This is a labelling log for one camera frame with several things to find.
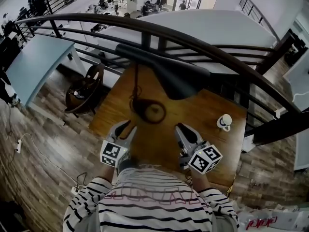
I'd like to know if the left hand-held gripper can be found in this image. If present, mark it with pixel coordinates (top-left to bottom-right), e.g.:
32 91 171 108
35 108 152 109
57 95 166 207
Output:
100 120 138 169

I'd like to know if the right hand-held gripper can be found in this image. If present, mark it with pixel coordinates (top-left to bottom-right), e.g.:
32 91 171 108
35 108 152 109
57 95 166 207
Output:
175 122 223 174

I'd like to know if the black desk lamp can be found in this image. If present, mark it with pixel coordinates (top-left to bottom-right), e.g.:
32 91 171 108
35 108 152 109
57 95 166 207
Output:
115 43 211 125

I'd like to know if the person's right forearm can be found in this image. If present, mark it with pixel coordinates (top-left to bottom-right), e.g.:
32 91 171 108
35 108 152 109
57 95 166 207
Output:
189 170 211 192

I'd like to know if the person's left forearm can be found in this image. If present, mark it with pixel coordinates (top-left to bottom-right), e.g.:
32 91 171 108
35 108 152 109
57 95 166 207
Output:
100 164 116 185

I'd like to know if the brown wooden table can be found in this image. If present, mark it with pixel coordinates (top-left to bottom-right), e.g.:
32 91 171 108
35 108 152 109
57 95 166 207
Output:
88 63 249 187

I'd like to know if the white mug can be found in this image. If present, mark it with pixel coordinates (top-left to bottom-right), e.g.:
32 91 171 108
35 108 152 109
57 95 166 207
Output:
216 114 233 132

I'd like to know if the brown round wooden chair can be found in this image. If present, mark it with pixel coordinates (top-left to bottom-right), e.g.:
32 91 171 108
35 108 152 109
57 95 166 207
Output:
64 63 106 118

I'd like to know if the yellow black striped strip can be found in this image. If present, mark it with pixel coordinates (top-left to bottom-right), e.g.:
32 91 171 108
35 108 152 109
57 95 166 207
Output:
225 173 237 198

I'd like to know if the person's striped white shirt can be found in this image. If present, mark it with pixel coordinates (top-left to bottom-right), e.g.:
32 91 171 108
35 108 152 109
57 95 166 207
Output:
63 167 241 232

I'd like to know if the dark curved metal railing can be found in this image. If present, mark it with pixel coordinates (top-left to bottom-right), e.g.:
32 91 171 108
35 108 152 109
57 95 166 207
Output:
14 13 309 146

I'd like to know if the light blue table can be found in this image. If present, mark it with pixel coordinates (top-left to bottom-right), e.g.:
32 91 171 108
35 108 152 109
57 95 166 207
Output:
6 35 84 108

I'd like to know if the clear bottle with red label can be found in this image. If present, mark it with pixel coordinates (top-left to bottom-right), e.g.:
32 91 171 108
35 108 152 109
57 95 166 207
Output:
245 215 278 230

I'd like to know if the plain white table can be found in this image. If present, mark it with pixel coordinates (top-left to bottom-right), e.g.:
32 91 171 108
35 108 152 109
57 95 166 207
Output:
294 129 309 172

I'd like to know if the white table with black parts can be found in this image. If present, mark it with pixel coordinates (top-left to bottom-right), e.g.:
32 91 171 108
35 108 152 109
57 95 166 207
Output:
282 54 309 112

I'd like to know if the black stair railing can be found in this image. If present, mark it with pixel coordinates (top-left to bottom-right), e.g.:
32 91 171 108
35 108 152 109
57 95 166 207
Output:
239 0 281 42

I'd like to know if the black floor cable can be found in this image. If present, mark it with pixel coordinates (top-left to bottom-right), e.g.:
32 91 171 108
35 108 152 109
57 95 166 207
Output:
76 172 89 188

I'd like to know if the white power strip cable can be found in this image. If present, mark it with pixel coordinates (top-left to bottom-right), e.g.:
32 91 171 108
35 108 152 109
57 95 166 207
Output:
18 133 75 186

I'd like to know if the white cable on table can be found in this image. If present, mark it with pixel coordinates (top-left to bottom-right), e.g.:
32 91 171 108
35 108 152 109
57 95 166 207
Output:
292 92 309 103

